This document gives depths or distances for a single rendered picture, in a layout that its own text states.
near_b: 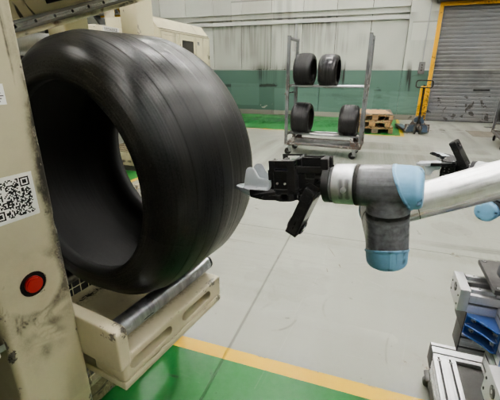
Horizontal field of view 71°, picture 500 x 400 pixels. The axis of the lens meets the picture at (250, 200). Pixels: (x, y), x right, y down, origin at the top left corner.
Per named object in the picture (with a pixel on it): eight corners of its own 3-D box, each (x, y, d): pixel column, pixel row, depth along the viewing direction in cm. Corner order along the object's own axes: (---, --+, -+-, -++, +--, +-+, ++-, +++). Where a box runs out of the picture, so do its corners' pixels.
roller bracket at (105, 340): (121, 375, 69) (115, 335, 66) (7, 312, 87) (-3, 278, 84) (134, 363, 72) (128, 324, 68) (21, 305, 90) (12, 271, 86)
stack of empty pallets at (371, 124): (393, 134, 818) (396, 114, 803) (353, 132, 846) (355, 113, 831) (391, 126, 930) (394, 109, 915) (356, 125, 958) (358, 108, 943)
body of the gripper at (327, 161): (280, 153, 73) (337, 153, 68) (283, 192, 76) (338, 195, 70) (263, 161, 67) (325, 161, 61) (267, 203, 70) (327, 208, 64)
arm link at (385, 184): (421, 221, 57) (423, 171, 54) (351, 216, 62) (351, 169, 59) (424, 205, 63) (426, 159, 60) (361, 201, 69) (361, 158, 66)
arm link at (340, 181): (360, 198, 68) (350, 212, 61) (337, 196, 70) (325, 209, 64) (360, 159, 66) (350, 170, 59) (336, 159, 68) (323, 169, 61)
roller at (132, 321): (115, 350, 72) (116, 335, 70) (99, 339, 74) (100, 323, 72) (212, 270, 101) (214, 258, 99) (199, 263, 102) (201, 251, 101)
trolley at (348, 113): (359, 161, 579) (373, 32, 512) (281, 154, 625) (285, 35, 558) (362, 152, 635) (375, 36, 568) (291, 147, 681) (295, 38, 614)
